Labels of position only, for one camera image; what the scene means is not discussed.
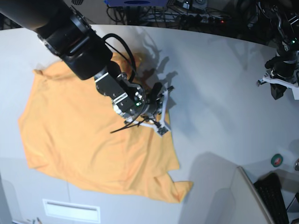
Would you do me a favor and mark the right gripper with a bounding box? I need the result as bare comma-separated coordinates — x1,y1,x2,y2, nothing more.
94,72,174,135

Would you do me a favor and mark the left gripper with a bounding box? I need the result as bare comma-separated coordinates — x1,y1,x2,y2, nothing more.
256,42,299,100

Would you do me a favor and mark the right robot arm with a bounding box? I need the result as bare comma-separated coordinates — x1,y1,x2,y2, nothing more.
0,0,163,120

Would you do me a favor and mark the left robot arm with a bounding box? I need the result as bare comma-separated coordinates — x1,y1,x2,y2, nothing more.
136,0,299,99

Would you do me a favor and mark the green tape roll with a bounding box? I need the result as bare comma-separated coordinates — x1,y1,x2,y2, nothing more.
271,154,283,168

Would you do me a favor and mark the black keyboard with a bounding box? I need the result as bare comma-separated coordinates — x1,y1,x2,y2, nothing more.
254,173,289,224

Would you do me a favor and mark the blue box at top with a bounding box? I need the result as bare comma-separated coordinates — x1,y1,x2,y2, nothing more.
104,0,169,7

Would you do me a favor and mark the white label plate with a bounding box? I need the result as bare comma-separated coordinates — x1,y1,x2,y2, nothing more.
43,199,101,224

